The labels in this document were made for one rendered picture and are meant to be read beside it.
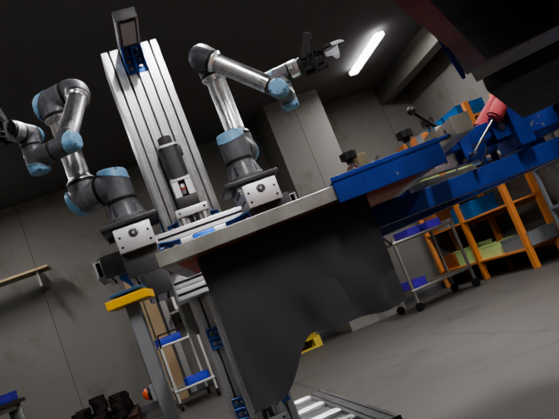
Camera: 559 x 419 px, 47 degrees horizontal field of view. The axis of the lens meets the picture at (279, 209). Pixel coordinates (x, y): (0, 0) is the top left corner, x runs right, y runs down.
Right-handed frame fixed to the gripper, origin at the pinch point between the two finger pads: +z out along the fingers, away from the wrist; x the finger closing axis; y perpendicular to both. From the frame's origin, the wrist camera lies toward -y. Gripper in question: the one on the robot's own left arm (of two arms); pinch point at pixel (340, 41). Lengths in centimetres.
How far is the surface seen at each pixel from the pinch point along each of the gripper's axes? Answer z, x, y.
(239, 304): -49, 113, 74
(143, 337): -89, 90, 75
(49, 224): -495, -591, -57
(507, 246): 90, -571, 212
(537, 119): 46, 65, 60
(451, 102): 114, -727, 9
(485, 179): 24, 72, 71
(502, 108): 36, 72, 53
